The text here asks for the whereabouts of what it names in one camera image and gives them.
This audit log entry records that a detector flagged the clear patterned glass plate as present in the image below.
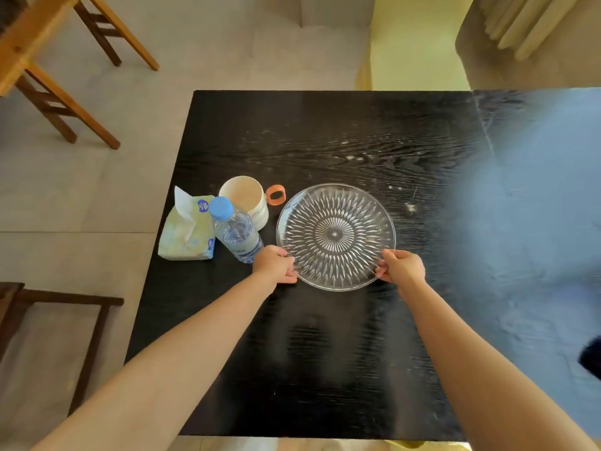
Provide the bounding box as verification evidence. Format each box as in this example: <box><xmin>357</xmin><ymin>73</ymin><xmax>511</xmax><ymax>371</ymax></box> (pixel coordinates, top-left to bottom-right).
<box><xmin>275</xmin><ymin>183</ymin><xmax>396</xmax><ymax>292</ymax></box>

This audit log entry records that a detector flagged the person's left forearm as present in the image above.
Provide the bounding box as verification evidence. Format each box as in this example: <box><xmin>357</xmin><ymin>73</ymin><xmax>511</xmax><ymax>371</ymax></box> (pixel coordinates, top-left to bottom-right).
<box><xmin>28</xmin><ymin>270</ymin><xmax>280</xmax><ymax>451</ymax></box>

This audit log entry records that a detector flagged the clear water bottle blue cap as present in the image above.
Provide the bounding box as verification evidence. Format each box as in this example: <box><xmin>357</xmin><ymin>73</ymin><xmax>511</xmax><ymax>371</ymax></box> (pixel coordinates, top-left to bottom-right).
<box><xmin>209</xmin><ymin>196</ymin><xmax>265</xmax><ymax>264</ymax></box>

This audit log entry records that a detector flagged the person's right forearm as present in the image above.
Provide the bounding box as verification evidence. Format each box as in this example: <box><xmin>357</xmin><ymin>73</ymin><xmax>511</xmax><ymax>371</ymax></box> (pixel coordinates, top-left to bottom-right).
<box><xmin>399</xmin><ymin>279</ymin><xmax>601</xmax><ymax>451</ymax></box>

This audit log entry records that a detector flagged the cream mug with orange handle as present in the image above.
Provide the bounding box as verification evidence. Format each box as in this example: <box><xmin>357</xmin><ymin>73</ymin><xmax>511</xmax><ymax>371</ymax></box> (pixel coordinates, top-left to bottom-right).
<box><xmin>219</xmin><ymin>176</ymin><xmax>286</xmax><ymax>231</ymax></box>

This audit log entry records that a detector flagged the beige curtain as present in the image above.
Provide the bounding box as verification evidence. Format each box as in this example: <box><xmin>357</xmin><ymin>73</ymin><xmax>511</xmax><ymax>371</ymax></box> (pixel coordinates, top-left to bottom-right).
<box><xmin>455</xmin><ymin>0</ymin><xmax>601</xmax><ymax>91</ymax></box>

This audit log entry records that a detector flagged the person's left hand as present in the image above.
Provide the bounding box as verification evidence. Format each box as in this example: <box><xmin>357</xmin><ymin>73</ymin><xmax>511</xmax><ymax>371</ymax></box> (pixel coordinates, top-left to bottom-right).
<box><xmin>252</xmin><ymin>245</ymin><xmax>298</xmax><ymax>284</ymax></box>

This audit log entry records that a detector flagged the person's right hand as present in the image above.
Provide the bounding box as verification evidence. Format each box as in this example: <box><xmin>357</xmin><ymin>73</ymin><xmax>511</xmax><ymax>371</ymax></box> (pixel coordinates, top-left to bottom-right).
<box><xmin>375</xmin><ymin>249</ymin><xmax>426</xmax><ymax>286</ymax></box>

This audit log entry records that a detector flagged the dark wooden chair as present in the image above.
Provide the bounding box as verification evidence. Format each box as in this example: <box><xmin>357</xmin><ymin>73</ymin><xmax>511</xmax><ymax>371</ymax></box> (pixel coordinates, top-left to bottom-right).
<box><xmin>0</xmin><ymin>282</ymin><xmax>125</xmax><ymax>417</ymax></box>

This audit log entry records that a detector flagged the dark blue object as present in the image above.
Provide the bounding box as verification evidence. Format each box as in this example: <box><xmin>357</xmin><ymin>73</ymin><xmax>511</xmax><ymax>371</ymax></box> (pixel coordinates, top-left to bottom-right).
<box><xmin>578</xmin><ymin>336</ymin><xmax>601</xmax><ymax>381</ymax></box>

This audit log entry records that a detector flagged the light wooden chair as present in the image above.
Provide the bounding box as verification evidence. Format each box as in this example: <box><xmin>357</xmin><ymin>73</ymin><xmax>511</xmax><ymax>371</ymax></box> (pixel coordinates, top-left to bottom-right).
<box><xmin>0</xmin><ymin>0</ymin><xmax>160</xmax><ymax>150</ymax></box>

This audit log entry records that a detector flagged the soft tissue pack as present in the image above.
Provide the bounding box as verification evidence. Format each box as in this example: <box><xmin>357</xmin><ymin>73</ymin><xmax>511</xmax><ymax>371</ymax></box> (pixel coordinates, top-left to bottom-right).
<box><xmin>158</xmin><ymin>186</ymin><xmax>216</xmax><ymax>262</ymax></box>

